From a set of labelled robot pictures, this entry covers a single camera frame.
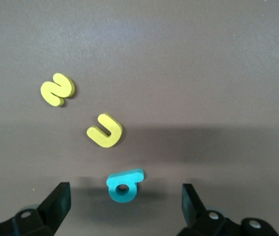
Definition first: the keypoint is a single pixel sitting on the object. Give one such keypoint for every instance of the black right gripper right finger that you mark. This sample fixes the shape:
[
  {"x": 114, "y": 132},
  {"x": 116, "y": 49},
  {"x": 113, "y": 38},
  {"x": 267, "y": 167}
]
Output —
[{"x": 195, "y": 216}]

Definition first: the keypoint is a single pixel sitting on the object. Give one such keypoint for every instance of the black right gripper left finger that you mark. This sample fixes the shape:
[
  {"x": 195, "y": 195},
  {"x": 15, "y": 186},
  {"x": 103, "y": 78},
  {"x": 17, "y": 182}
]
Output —
[{"x": 55, "y": 211}]

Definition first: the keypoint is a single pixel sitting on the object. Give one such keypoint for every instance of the teal foam letter b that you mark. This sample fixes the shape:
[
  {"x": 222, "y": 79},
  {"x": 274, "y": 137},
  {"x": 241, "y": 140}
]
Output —
[{"x": 129, "y": 175}]

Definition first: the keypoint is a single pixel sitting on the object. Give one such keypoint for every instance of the yellow foam letter u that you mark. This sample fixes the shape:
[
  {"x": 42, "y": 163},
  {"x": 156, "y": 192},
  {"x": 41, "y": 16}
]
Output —
[{"x": 107, "y": 141}]

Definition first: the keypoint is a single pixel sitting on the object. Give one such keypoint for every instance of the yellow foam letter s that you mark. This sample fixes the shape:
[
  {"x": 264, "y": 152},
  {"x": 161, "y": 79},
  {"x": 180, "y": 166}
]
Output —
[{"x": 46, "y": 92}]

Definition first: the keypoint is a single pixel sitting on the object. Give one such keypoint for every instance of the brown table cover sheet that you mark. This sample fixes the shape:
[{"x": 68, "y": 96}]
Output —
[{"x": 178, "y": 73}]

